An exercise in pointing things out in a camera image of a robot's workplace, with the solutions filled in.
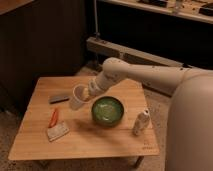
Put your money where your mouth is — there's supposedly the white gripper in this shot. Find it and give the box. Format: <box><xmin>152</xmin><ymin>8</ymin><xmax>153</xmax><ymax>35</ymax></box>
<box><xmin>83</xmin><ymin>80</ymin><xmax>101</xmax><ymax>100</ymax></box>

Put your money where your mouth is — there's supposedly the white ceramic cup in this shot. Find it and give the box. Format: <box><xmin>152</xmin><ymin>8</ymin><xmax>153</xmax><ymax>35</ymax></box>
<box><xmin>69</xmin><ymin>84</ymin><xmax>87</xmax><ymax>110</ymax></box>

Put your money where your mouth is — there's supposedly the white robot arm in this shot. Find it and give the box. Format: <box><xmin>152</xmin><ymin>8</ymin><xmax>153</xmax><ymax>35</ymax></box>
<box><xmin>88</xmin><ymin>57</ymin><xmax>213</xmax><ymax>171</ymax></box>

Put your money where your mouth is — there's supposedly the green ceramic bowl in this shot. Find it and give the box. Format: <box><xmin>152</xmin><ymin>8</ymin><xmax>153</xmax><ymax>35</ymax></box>
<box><xmin>91</xmin><ymin>96</ymin><xmax>124</xmax><ymax>127</ymax></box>

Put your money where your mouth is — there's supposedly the wooden low table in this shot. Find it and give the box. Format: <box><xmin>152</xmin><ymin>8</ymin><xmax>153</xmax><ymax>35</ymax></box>
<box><xmin>8</xmin><ymin>76</ymin><xmax>159</xmax><ymax>160</ymax></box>

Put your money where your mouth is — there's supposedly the dark rectangular block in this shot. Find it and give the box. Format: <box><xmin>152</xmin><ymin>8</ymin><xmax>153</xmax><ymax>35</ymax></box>
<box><xmin>49</xmin><ymin>95</ymin><xmax>69</xmax><ymax>104</ymax></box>

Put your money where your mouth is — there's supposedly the orange carrot toy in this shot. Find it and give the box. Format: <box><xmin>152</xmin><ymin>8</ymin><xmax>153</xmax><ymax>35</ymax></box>
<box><xmin>48</xmin><ymin>108</ymin><xmax>59</xmax><ymax>128</ymax></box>

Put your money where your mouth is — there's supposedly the small white bottle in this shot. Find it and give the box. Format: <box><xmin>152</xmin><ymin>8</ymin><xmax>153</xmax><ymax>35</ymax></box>
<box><xmin>133</xmin><ymin>110</ymin><xmax>150</xmax><ymax>136</ymax></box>

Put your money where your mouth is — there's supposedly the metal shelf rail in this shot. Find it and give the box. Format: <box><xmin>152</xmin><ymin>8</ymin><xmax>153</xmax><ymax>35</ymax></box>
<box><xmin>86</xmin><ymin>37</ymin><xmax>182</xmax><ymax>67</ymax></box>

